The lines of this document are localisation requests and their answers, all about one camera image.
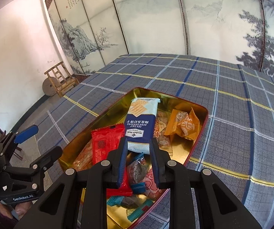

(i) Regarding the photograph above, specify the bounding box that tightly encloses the dark cookie blue wrapper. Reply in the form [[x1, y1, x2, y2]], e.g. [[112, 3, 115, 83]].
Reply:
[[127, 153, 149, 194]]

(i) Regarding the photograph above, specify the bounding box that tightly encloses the pink patterned snack packet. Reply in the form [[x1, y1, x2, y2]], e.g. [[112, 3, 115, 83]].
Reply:
[[144, 168, 168, 201]]

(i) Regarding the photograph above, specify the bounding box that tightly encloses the clear pastry packet red print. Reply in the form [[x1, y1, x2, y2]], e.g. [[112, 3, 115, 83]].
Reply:
[[152, 111, 174, 153]]

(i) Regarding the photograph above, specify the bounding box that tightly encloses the person's left hand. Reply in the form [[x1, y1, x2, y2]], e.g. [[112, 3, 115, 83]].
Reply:
[[0, 200, 32, 221]]

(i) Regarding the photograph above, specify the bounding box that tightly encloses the red snack packet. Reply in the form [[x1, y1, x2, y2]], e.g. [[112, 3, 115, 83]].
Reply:
[[91, 123, 133, 197]]

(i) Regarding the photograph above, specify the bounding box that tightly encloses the painted folding screen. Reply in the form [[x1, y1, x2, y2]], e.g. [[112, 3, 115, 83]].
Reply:
[[45, 0, 274, 85]]

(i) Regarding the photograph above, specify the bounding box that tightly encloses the round millstone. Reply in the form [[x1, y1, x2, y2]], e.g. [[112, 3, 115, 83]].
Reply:
[[42, 77, 57, 97]]

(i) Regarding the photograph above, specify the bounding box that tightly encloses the orange translucent snack packet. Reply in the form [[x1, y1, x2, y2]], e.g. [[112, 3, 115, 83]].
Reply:
[[72, 139, 94, 171]]

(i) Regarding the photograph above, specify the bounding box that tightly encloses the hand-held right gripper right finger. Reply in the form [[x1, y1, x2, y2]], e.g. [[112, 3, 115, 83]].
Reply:
[[150, 138, 263, 229]]

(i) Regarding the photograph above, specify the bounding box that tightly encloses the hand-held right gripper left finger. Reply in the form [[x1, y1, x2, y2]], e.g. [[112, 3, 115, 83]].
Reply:
[[13, 137, 129, 229]]

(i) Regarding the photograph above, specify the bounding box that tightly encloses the gold tin box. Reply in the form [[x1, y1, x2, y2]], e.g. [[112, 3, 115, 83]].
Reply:
[[58, 88, 209, 229]]

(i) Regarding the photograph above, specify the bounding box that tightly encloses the wooden chair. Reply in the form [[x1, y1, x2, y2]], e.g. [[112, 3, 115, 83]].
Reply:
[[44, 61, 79, 98]]

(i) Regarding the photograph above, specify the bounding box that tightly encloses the blue cracker packet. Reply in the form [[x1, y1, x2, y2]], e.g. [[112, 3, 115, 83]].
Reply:
[[124, 98, 161, 154]]

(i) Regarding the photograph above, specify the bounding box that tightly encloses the teal candy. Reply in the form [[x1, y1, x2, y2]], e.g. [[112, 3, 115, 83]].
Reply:
[[107, 195, 153, 222]]

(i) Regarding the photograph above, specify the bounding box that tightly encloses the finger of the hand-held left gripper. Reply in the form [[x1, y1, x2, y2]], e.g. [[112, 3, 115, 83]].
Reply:
[[3, 146, 63, 192], [0, 125, 39, 158]]

